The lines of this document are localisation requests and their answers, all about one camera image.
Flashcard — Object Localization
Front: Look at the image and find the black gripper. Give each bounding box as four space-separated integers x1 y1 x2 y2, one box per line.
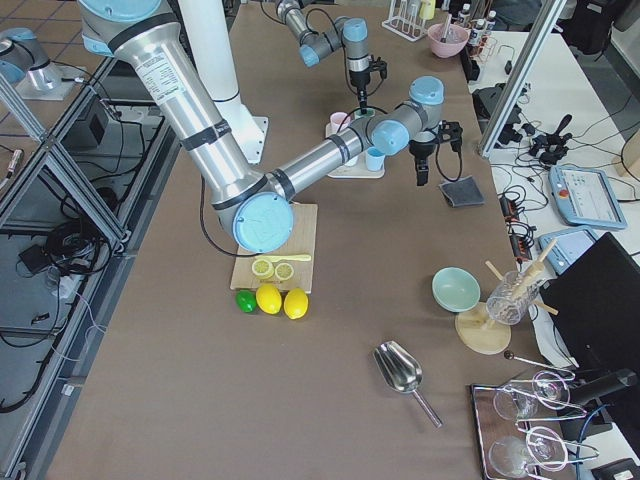
409 120 463 187
348 57 387 113

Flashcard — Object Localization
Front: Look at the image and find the green cup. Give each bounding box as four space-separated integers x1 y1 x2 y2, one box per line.
353 108 375 119

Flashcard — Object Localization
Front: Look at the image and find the pink cup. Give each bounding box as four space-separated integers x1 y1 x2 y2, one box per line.
329 111 351 134

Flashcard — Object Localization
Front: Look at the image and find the blue cup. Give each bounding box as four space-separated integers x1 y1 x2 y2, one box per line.
365 147 386 172

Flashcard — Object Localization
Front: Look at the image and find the cream cup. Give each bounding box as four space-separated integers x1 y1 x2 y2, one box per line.
343 155 360 168

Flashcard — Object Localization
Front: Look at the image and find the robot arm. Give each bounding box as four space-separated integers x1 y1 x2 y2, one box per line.
79 1 445 253
275 1 387 115

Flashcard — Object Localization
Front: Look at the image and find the cream rabbit tray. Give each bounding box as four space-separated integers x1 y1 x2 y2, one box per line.
328 152 385 179

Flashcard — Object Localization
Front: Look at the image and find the mirror tray with glasses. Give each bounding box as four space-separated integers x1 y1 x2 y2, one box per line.
470 370 599 479

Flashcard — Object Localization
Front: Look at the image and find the grey folded cloth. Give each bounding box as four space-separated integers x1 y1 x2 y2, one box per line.
438 176 485 208

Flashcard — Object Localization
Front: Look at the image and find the metal muddler in bowl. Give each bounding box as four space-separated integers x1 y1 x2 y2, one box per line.
439 14 452 43

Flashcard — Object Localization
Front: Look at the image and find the pink bowl with ice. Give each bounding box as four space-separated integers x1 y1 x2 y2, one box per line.
427 23 470 58

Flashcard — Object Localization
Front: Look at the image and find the yellow cup on rack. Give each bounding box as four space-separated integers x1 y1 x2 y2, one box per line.
420 0 436 20

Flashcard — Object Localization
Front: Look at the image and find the green bowl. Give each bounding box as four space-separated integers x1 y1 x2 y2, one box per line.
432 267 481 313

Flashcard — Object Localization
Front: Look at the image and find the wooden cutting board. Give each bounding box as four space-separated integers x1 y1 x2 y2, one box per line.
230 203 318 294

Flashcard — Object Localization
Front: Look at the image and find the clear glass on stand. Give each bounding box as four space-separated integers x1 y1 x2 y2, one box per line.
486 271 541 325

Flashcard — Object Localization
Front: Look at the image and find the yellow plastic knife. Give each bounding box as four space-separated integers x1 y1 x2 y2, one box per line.
256 254 312 263

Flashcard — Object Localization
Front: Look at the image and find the blue teach pendant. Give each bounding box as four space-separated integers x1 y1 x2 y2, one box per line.
549 165 627 230
538 226 598 275

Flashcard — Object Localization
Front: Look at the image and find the wooden cup tree stand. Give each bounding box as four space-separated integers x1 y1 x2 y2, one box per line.
455 240 559 355

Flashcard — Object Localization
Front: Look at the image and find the lemon half far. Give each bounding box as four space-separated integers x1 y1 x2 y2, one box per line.
274 262 295 282

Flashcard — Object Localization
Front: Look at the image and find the lemon half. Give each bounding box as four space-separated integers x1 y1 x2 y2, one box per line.
274 262 295 282
251 258 275 280

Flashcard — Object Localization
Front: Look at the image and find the whole lemon right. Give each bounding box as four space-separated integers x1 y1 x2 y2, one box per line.
284 288 309 320

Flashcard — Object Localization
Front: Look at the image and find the whole lemon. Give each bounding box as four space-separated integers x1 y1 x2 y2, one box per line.
284 288 309 320
255 284 282 315

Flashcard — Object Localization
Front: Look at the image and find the lemon half near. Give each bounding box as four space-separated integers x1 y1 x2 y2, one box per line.
251 258 275 280

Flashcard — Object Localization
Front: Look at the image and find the metal scoop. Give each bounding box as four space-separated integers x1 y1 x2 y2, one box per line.
373 340 443 428

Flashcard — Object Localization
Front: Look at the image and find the whole lemon left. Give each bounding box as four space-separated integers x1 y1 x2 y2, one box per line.
255 284 282 315

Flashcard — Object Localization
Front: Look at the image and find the black laptop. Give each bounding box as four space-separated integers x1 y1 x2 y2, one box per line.
542 231 640 396

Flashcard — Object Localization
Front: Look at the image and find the green lime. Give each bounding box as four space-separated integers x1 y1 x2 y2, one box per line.
235 290 258 314

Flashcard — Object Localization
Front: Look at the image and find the white wire cup rack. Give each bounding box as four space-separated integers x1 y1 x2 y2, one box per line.
382 0 430 42

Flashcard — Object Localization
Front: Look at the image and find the aluminium frame post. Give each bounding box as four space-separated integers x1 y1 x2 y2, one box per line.
478 0 566 160

